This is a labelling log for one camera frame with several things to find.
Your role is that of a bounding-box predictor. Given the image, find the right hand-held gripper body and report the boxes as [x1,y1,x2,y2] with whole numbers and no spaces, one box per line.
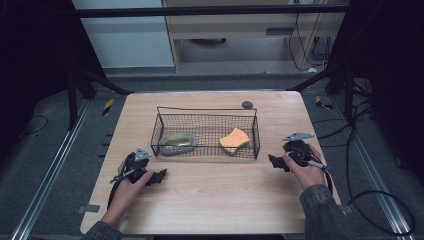
[281,132,315,168]

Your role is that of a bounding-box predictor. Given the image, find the right hand-held gripper cable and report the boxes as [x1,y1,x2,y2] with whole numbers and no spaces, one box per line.
[306,159,335,196]

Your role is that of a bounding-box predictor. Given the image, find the yellow and black striped tape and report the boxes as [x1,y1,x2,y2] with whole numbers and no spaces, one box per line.
[314,95,334,111]
[101,98,115,117]

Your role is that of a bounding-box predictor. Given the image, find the hand-held gripper cable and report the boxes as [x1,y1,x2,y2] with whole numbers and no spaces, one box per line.
[106,168,138,211]
[306,159,335,196]

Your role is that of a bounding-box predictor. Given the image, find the yellow and green sponge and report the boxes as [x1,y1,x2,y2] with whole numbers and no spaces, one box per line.
[218,127,251,157]

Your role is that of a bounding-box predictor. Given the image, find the black wire mesh basket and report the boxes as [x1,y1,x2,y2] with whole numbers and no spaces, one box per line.
[149,105,262,160]

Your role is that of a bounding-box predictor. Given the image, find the person's left hand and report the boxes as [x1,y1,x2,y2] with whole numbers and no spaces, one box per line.
[105,159,154,224]

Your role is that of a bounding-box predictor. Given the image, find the light wooden desk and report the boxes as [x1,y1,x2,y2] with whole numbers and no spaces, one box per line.
[161,0,351,73]

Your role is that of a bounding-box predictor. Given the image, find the black metal stand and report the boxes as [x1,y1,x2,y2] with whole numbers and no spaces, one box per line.
[64,63,134,132]
[286,63,357,125]

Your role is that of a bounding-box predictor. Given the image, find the person's right hand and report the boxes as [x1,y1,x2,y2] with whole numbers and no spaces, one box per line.
[283,143,328,192]

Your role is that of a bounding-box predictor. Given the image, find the left hand-held gripper cable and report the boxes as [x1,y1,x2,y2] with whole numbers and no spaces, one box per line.
[106,168,138,211]

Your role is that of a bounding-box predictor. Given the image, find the black curtain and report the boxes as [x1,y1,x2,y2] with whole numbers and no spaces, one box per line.
[0,0,108,161]
[328,0,424,188]

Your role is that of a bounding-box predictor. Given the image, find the green and grey soap dish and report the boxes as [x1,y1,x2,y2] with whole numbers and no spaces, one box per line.
[159,132,198,157]

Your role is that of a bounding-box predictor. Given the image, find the black floor cable loop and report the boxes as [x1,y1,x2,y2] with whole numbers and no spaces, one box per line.
[312,78,418,236]

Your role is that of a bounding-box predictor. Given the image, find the black horizontal bar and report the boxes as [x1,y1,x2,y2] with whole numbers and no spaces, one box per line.
[73,4,352,18]

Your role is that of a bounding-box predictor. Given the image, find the thin black floor cable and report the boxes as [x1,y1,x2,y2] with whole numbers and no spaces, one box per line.
[19,114,50,137]

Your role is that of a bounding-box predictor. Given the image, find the white cabinet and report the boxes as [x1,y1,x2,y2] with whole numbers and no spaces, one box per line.
[70,0,176,70]

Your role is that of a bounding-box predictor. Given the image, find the black hanging desk cables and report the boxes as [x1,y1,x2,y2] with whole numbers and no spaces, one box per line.
[287,12,332,73]

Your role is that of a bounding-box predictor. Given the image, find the aluminium floor rail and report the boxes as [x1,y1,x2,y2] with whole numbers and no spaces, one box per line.
[331,94,416,240]
[9,99,92,240]

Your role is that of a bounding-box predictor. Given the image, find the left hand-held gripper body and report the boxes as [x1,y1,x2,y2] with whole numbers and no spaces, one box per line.
[122,147,153,185]

